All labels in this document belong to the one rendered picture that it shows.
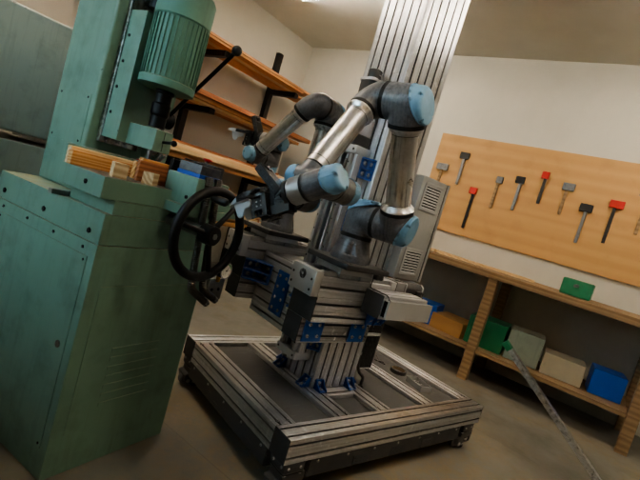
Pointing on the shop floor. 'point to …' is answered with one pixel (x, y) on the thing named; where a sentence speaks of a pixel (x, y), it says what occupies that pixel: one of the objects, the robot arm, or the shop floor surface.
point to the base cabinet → (84, 342)
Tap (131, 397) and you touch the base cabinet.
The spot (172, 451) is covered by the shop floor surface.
